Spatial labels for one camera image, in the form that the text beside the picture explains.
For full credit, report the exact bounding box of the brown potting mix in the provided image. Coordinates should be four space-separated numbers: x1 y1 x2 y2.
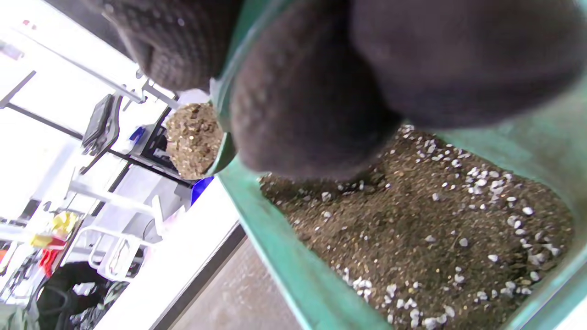
165 103 576 330

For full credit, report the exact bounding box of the green plastic bin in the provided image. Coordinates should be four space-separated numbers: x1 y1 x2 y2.
216 76 587 330

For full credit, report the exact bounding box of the white wire cart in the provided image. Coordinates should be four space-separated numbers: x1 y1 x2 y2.
69 179 184 282

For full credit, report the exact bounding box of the black backpack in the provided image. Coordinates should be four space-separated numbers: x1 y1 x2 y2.
37 261 133 330

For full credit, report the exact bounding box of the person's right hand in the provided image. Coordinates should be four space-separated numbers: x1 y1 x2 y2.
85 0 587 182

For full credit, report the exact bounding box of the dark brown tray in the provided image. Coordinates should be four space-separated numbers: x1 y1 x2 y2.
149 224 303 330

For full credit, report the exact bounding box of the blue trash bin white symbol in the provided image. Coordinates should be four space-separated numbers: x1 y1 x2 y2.
190 176 215 206

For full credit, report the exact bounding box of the green plastic trowel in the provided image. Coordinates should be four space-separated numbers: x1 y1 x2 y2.
164 0 303 180

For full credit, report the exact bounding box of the yellow foil item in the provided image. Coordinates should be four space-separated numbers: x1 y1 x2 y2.
30 211 78 248

